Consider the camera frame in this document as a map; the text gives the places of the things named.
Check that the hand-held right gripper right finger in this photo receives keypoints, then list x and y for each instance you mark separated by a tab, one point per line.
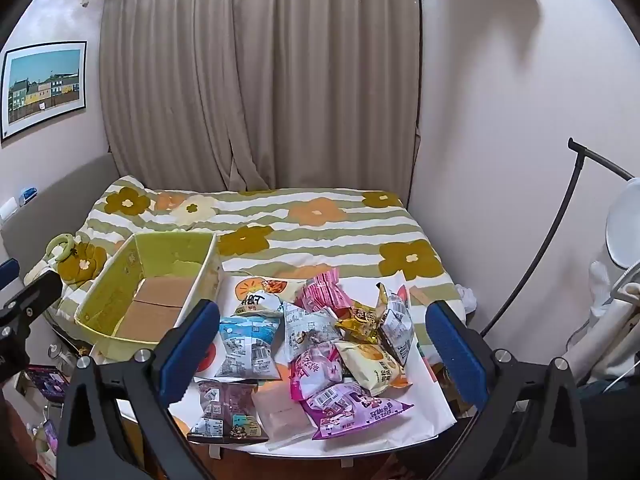
455	355

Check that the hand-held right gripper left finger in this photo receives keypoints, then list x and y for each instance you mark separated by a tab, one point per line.
192	340

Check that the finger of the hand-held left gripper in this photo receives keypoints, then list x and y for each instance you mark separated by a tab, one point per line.
7	272
35	295

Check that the green cardboard box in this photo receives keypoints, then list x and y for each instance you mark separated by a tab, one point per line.
150	305

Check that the light blue snack packet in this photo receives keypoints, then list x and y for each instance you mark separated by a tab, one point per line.
247	347

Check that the dark brown snack packet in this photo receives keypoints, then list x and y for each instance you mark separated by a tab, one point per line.
225	410

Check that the cream orange snack packet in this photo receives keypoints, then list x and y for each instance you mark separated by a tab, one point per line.
370	365

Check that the white grey snack packet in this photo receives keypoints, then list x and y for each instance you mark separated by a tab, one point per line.
305	330

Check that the translucent pale snack packet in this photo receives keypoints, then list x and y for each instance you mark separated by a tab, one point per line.
282	412

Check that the magenta cartoon snack packet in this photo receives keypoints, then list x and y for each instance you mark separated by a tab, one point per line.
350	407

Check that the lilac pink snack packet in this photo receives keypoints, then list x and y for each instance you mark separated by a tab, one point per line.
315	367

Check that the purple box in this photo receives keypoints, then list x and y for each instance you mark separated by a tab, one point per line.
45	382

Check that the white orange printed paper sheet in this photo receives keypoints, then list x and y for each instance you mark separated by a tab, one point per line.
435	400

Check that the white crumpled cloth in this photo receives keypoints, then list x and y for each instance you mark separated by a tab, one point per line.
467	297

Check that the silver snack packet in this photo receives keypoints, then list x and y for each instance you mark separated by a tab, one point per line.
397	320

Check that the orange white snack packet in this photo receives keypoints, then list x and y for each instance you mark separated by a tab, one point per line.
255	292

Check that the blue white small device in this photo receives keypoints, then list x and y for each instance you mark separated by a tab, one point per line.
27	194

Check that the grey headboard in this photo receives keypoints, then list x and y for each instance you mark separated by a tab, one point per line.
60	195

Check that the gold snack packet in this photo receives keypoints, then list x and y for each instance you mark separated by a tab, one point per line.
362	322

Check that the pink striped snack packet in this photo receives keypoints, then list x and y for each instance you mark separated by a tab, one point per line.
322	295

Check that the black curved lamp pole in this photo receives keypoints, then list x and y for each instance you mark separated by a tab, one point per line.
550	235

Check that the white garment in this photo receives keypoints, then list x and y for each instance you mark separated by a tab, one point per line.
607	330

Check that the floral striped blanket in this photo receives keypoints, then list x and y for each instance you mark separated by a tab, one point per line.
320	230

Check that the framed houses picture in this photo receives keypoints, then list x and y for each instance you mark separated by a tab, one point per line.
45	87

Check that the white round lamp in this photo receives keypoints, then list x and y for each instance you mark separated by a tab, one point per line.
625	225

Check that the beige curtain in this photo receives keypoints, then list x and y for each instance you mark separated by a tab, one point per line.
260	75

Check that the white wall switch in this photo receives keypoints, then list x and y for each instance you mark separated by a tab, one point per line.
7	208

